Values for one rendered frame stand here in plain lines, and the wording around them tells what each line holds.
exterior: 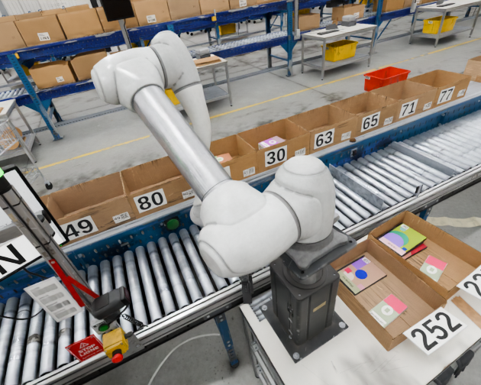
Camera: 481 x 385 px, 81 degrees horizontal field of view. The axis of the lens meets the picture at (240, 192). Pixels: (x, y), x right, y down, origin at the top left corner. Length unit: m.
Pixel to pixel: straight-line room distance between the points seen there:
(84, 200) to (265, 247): 1.46
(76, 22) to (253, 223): 5.47
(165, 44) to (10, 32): 5.05
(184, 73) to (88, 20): 4.94
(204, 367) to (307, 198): 1.57
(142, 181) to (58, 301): 0.98
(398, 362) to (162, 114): 1.15
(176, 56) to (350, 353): 1.20
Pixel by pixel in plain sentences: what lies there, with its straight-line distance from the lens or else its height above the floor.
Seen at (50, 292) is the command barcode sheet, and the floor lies 1.19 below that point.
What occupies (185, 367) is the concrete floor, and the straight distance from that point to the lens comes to 2.11.
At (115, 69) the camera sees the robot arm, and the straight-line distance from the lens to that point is 0.92.
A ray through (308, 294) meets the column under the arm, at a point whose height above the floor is 1.08.
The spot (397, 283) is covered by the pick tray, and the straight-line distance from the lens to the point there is 1.47.
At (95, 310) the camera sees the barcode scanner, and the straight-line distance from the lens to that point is 1.11.
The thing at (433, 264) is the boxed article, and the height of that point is 0.77.
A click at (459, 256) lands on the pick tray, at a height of 0.77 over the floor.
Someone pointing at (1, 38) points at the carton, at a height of 1.54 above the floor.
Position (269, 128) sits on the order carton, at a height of 1.01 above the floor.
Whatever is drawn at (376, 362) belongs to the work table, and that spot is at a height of 0.75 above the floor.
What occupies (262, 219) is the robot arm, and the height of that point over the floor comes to 1.46.
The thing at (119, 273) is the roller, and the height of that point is 0.75.
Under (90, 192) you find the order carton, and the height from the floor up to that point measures 0.97.
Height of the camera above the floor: 1.90
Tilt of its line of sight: 38 degrees down
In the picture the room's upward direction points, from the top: 8 degrees counter-clockwise
